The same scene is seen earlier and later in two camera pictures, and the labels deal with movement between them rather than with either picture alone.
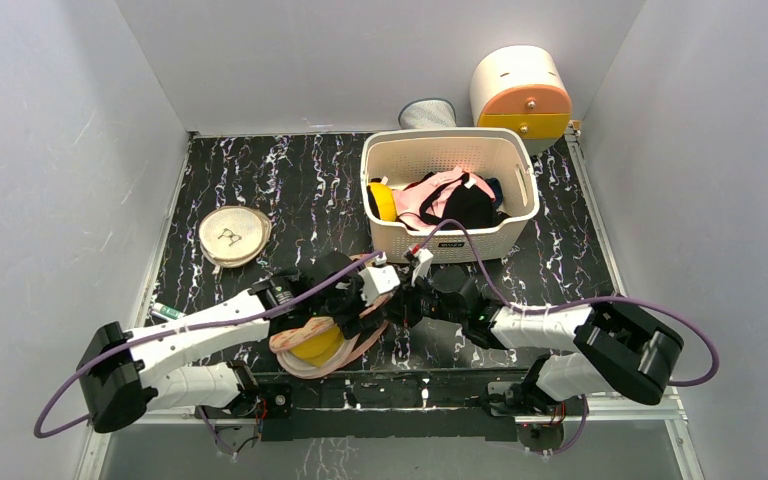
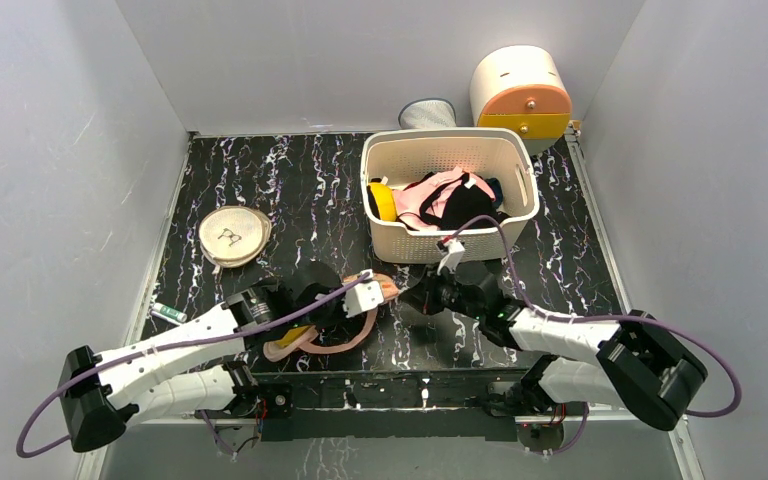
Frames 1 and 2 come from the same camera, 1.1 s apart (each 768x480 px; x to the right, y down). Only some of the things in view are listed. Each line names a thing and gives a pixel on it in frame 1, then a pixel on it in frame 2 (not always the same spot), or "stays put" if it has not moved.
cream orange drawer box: (523, 89) stays put
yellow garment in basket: (385, 201) stays put
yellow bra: (320, 350) -> (291, 335)
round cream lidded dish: (231, 235) stays put
